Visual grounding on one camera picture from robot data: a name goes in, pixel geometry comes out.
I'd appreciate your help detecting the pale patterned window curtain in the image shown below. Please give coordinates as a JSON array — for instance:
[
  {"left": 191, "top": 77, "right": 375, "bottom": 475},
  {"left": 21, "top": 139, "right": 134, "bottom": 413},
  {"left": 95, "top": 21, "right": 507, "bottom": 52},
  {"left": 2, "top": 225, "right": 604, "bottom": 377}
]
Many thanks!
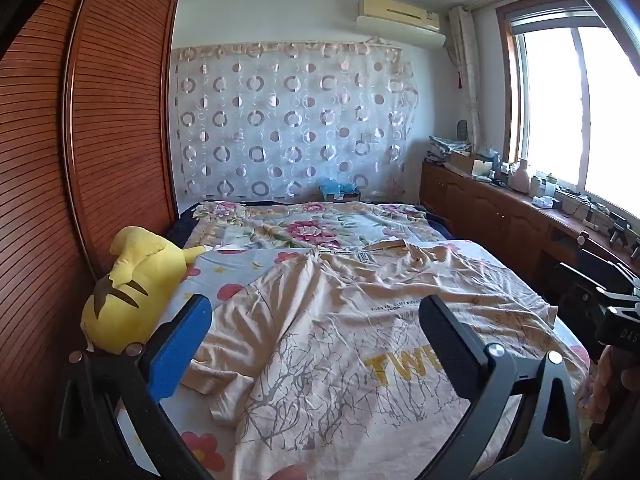
[{"left": 448, "top": 5, "right": 483, "bottom": 148}]

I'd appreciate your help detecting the floral blanket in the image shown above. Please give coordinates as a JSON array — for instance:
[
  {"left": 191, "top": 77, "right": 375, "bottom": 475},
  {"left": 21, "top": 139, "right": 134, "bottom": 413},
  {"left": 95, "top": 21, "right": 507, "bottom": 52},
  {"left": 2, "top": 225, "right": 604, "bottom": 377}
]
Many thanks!
[{"left": 192, "top": 201, "right": 453, "bottom": 253}]

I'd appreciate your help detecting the cream wall air conditioner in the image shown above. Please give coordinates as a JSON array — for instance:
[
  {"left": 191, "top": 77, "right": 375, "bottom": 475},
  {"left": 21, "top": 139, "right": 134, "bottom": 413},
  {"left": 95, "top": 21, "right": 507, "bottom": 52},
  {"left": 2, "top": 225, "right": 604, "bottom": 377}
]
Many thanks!
[{"left": 358, "top": 0, "right": 441, "bottom": 33}]

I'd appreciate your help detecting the white plastic bottle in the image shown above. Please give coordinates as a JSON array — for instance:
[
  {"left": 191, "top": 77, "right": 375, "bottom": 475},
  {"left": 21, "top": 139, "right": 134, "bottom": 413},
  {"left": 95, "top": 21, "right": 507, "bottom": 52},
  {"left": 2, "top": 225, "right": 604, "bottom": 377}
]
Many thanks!
[{"left": 510, "top": 157, "right": 531, "bottom": 194}]

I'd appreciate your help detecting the stack of papers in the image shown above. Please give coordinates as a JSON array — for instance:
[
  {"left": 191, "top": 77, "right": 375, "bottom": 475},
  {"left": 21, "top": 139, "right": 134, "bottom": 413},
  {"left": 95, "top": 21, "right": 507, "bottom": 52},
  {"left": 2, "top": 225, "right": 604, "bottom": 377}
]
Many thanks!
[{"left": 429, "top": 135, "right": 472, "bottom": 162}]

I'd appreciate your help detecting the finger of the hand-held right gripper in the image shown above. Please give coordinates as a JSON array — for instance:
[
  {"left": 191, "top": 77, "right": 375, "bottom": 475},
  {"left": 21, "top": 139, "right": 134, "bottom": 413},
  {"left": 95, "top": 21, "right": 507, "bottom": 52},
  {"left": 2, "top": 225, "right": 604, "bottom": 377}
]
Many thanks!
[{"left": 575, "top": 248, "right": 640, "bottom": 295}]

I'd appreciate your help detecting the white air deflector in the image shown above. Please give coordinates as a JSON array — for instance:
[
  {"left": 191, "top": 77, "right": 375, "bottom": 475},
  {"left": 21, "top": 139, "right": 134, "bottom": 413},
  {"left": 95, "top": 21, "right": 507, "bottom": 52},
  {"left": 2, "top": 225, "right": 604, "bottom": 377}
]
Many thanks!
[{"left": 355, "top": 15, "right": 447, "bottom": 47}]

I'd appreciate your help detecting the wooden slatted wardrobe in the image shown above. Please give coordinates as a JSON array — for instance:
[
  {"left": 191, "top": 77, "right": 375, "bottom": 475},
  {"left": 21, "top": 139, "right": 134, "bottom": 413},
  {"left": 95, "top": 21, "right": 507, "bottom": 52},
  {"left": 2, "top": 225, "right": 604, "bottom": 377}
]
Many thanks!
[{"left": 0, "top": 0, "right": 180, "bottom": 461}]

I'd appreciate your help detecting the long wooden cabinet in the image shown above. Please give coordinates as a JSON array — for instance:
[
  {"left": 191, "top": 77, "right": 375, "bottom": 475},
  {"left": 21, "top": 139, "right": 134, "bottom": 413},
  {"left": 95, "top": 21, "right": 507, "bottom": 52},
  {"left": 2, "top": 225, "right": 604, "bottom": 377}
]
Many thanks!
[{"left": 420, "top": 160, "right": 640, "bottom": 293}]

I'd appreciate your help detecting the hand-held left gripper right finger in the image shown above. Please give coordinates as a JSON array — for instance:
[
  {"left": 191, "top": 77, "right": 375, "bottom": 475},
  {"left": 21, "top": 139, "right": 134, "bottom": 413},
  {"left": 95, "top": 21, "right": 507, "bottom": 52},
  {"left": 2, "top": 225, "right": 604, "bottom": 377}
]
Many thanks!
[{"left": 418, "top": 294, "right": 583, "bottom": 480}]

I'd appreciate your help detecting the white flower-print bedsheet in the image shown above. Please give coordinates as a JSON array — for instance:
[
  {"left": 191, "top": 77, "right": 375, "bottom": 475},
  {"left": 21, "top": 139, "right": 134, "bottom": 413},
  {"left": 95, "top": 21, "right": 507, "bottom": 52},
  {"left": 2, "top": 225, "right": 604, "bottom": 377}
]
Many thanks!
[{"left": 167, "top": 240, "right": 592, "bottom": 480}]

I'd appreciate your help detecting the sheer circle-pattern curtain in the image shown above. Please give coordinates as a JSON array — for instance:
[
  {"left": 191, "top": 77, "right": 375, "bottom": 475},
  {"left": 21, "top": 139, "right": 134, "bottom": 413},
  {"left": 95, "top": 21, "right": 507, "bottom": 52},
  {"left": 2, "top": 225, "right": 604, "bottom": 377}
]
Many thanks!
[{"left": 171, "top": 40, "right": 420, "bottom": 202}]

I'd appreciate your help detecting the yellow plush toy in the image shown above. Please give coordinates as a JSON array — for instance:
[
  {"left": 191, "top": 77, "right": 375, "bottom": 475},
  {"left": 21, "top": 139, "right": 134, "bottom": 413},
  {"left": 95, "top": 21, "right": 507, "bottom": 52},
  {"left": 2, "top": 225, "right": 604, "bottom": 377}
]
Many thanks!
[{"left": 81, "top": 226, "right": 207, "bottom": 356}]

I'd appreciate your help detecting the beige printed t-shirt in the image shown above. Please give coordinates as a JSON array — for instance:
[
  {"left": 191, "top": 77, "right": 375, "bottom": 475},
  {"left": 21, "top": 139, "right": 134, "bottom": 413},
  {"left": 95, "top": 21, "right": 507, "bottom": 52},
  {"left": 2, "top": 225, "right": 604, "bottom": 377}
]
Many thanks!
[{"left": 182, "top": 240, "right": 591, "bottom": 480}]

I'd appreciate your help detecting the brown cardboard box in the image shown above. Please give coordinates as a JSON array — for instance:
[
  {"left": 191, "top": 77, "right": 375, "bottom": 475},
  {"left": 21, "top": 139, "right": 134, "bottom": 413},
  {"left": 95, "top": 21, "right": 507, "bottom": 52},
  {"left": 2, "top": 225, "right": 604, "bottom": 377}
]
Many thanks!
[{"left": 445, "top": 150, "right": 476, "bottom": 176}]

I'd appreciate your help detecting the person's right hand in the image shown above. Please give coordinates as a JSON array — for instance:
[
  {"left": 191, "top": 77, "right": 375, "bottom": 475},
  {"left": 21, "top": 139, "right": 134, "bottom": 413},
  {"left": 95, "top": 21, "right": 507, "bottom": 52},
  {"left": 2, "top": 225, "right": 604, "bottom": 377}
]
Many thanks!
[{"left": 586, "top": 345, "right": 615, "bottom": 423}]

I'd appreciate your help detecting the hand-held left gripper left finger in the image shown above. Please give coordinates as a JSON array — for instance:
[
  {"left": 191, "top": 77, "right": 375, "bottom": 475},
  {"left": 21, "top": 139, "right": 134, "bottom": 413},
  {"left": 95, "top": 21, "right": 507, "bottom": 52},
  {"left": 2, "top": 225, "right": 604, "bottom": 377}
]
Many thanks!
[{"left": 55, "top": 294, "right": 213, "bottom": 480}]

